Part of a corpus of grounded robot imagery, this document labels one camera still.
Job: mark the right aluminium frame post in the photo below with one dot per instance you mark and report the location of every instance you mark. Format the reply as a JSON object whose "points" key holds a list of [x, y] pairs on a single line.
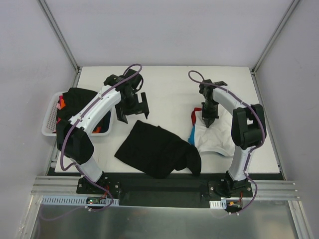
{"points": [[276, 34]]}

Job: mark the white plastic laundry basket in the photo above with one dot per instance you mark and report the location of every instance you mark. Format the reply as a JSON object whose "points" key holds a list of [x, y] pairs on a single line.
{"points": [[49, 122]]}

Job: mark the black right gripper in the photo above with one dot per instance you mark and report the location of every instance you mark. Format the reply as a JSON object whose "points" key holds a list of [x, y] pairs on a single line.
{"points": [[209, 117]]}

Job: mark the white cable duct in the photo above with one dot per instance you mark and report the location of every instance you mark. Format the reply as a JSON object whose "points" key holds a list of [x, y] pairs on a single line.
{"points": [[222, 204], [79, 201]]}

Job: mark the aluminium frame post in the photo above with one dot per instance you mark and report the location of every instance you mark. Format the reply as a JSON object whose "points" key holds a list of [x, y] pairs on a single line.
{"points": [[276, 34], [58, 33]]}

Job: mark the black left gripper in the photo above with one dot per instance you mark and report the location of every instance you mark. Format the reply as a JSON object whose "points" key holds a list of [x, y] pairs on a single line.
{"points": [[133, 110]]}

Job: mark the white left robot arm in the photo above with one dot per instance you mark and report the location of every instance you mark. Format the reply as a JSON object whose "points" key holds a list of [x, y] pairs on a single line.
{"points": [[73, 135]]}

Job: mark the orange t shirt in basket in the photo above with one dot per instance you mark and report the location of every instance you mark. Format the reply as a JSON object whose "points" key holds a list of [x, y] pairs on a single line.
{"points": [[68, 106]]}

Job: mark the aluminium front rail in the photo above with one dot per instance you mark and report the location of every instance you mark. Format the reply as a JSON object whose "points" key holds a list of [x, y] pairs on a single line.
{"points": [[66, 185]]}

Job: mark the white t shirt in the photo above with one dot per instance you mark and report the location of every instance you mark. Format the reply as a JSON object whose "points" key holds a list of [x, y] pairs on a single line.
{"points": [[223, 122]]}

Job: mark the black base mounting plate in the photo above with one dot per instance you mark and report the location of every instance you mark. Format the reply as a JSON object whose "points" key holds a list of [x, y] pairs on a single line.
{"points": [[138, 189]]}

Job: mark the black t shirt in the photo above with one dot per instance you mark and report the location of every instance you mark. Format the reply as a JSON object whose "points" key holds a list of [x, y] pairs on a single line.
{"points": [[157, 152], [83, 93]]}

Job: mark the right white cable duct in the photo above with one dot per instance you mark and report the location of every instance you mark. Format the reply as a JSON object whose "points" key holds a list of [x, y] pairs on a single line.
{"points": [[222, 204]]}

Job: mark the black t shirt in basket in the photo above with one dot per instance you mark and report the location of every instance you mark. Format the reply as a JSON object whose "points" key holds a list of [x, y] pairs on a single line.
{"points": [[83, 93]]}

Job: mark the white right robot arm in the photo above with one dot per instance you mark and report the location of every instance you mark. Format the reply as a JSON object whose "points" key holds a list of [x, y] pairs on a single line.
{"points": [[248, 132]]}

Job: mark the pink t shirt in basket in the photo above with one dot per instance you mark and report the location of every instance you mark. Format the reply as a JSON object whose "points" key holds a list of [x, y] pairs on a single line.
{"points": [[59, 106]]}

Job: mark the red t shirt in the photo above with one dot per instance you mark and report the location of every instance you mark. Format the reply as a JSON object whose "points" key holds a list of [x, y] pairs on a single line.
{"points": [[193, 114]]}

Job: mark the left aluminium frame post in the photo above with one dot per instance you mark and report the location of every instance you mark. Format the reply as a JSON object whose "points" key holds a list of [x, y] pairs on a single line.
{"points": [[58, 33]]}

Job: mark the left white cable duct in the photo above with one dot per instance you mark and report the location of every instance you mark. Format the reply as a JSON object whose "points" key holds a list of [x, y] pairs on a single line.
{"points": [[79, 201]]}

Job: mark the dark blue t shirt in basket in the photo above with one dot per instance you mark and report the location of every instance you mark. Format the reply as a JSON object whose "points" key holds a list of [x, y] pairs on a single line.
{"points": [[105, 122]]}

